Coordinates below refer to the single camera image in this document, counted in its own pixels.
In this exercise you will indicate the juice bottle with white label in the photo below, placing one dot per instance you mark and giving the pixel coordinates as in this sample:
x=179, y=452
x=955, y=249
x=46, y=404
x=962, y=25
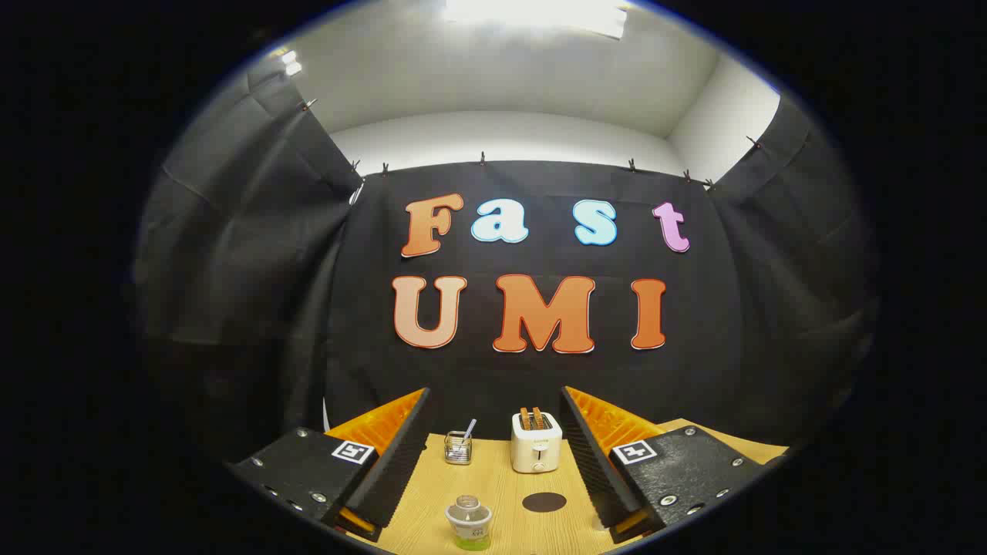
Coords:
x=468, y=524

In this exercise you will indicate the dark brown round coaster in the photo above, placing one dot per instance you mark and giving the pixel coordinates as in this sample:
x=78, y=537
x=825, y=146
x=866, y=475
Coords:
x=544, y=502

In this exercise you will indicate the ceiling light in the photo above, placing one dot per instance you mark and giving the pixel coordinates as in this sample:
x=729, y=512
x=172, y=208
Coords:
x=292, y=63

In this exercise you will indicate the white toaster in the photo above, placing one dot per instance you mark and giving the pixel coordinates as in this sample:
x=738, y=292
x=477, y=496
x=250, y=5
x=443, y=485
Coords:
x=536, y=451

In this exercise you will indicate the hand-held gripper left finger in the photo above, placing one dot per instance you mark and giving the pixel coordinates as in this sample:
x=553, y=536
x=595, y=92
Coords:
x=401, y=455

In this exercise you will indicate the black backdrop cloth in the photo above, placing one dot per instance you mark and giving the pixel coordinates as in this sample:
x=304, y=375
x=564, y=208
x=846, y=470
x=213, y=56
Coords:
x=740, y=308

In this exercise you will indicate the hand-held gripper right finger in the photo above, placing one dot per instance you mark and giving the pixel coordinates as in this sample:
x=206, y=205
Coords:
x=590, y=462

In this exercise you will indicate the wooden table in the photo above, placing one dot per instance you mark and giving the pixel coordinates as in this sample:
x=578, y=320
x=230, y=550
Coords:
x=501, y=486

